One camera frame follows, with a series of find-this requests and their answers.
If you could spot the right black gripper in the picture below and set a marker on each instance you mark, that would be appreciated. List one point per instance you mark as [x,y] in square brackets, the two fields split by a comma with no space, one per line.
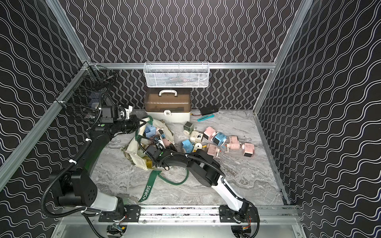
[166,149]

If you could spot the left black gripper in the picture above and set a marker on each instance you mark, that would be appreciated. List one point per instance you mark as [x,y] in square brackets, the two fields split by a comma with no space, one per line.
[136,123]

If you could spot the cream tote bag green handles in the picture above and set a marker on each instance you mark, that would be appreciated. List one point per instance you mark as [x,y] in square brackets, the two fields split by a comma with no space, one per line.
[151,137]

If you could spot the blue rounded pencil sharpener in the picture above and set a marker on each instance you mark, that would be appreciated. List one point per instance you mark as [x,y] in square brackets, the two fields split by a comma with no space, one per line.
[187,146]

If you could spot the yellow pencil sharpener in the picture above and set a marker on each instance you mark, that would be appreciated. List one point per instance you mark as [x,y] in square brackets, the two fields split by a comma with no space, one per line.
[197,146]

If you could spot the green pencil sharpener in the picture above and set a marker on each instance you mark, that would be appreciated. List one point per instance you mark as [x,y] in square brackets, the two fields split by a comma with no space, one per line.
[188,128]

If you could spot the cream white pencil sharpener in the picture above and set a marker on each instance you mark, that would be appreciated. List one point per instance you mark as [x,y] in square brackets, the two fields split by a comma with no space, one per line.
[196,137]

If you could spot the pink boxy pencil sharpener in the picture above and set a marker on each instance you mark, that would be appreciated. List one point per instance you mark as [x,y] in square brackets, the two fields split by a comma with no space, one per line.
[213,150]

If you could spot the blue square pencil sharpener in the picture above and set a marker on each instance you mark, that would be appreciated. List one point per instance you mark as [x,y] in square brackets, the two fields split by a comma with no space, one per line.
[219,139]

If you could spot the pink round pencil sharpener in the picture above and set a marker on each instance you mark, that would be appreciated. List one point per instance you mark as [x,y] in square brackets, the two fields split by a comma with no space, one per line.
[233,144]

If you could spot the pink square pencil sharpener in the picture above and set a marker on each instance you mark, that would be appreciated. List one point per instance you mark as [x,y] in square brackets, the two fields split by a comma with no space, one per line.
[248,149]

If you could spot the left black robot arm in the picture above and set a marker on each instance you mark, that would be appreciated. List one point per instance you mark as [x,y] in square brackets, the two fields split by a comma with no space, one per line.
[72,190]

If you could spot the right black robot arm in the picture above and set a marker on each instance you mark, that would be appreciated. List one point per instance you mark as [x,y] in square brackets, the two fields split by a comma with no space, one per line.
[208,172]

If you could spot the light blue pencil sharpener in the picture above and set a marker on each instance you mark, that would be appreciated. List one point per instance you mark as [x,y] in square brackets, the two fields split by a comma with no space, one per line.
[150,131]

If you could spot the brown lid white toolbox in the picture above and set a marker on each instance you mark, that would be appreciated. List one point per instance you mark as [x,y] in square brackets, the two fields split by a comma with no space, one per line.
[170,105]

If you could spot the teal utility knife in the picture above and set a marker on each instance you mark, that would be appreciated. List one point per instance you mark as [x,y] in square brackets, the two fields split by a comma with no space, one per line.
[206,117]

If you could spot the black battery pack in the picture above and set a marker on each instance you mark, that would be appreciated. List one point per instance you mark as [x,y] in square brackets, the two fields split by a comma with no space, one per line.
[208,110]

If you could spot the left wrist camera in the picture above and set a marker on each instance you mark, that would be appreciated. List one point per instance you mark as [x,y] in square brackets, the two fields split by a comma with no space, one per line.
[111,114]

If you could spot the black wire basket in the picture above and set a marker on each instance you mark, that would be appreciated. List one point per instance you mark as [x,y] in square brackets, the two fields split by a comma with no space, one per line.
[90,94]

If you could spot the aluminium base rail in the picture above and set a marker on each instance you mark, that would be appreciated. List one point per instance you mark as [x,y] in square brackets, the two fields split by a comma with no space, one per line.
[199,215]

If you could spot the white wire mesh basket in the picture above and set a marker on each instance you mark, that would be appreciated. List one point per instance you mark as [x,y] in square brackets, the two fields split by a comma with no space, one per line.
[186,74]

